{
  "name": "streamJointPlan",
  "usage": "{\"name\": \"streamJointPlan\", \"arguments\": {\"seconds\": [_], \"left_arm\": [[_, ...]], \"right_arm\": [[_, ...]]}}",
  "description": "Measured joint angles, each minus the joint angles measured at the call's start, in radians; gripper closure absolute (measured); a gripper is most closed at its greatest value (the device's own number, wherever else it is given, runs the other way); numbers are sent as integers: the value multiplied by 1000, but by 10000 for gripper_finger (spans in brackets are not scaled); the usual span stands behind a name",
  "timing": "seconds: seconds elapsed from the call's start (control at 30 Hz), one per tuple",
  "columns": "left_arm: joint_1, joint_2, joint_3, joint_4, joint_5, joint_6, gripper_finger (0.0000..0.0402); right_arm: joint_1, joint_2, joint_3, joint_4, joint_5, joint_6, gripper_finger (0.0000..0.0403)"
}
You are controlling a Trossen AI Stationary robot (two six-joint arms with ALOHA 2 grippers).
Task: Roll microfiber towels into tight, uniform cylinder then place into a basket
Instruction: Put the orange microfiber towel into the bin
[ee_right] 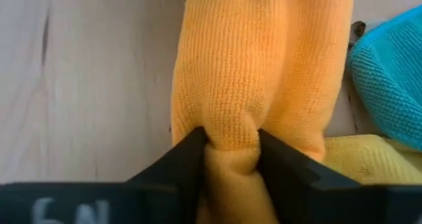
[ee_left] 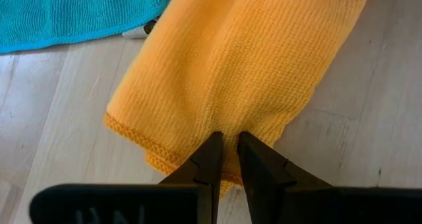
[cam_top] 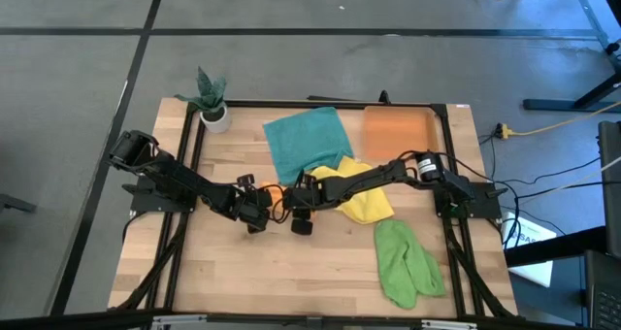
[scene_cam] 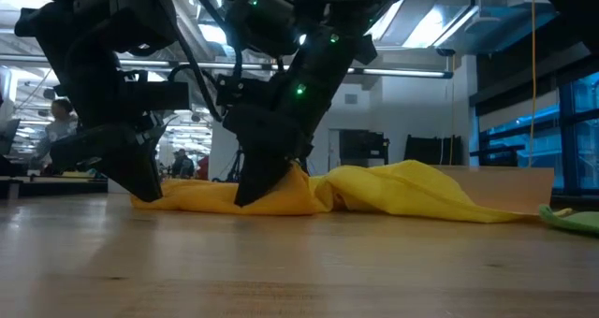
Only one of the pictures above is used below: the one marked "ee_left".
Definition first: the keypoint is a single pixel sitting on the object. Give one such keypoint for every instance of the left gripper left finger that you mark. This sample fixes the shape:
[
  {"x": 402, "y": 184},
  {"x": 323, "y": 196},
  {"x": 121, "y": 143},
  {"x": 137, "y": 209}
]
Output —
[{"x": 184, "y": 201}]

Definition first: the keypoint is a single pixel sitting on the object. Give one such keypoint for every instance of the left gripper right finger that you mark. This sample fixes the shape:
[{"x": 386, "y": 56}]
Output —
[{"x": 290, "y": 197}]

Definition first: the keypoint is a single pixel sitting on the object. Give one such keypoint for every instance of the teal microfiber towel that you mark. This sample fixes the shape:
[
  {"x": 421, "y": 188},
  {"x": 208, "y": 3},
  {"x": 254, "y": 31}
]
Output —
[{"x": 66, "y": 13}]

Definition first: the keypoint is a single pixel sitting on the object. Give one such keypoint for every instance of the orange microfiber towel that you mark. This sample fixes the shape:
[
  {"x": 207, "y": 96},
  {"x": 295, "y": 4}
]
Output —
[{"x": 237, "y": 69}]

